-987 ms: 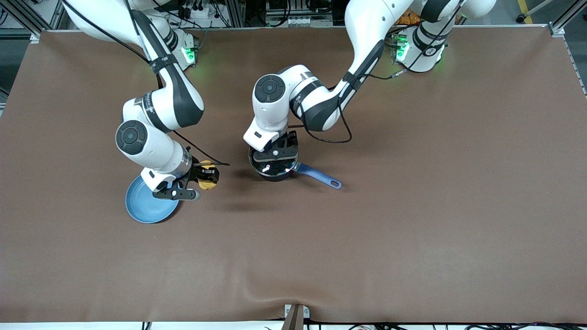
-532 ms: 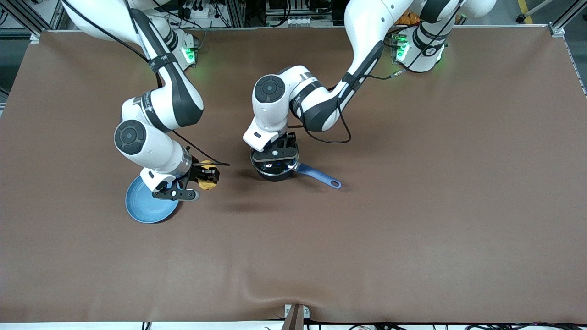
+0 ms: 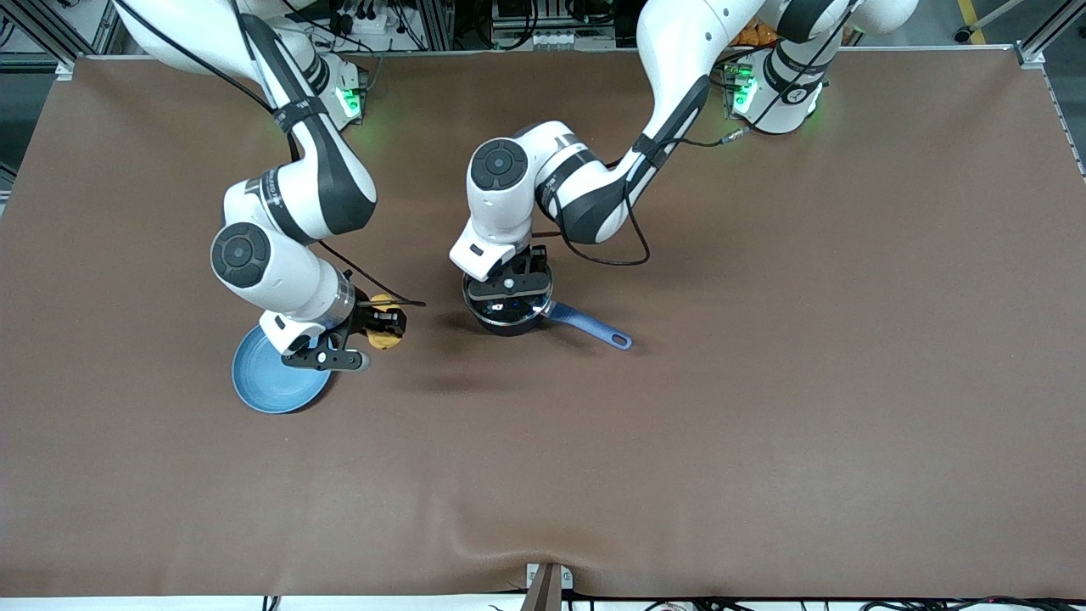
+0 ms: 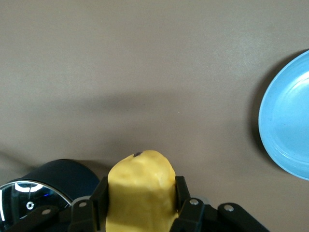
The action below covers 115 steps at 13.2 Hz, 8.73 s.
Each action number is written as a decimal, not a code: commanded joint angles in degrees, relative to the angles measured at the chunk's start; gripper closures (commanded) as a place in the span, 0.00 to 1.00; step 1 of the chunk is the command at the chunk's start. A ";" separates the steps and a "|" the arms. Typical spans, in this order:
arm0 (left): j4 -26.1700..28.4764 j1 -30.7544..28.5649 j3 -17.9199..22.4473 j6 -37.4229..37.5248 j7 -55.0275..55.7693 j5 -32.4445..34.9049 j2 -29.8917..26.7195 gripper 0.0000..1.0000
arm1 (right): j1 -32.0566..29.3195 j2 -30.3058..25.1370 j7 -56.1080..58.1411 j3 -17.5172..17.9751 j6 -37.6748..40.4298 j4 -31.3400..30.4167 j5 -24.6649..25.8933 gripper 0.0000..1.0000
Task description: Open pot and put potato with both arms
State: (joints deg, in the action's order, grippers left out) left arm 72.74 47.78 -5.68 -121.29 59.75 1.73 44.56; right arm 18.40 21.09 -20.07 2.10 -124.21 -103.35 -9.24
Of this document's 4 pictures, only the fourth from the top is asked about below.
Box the blue round plate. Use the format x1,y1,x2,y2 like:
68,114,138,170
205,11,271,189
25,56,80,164
258,49,309,181

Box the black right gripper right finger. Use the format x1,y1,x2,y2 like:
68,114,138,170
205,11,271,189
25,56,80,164
170,175,270,232

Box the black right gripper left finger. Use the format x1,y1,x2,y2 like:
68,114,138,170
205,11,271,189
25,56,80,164
7,176,111,232

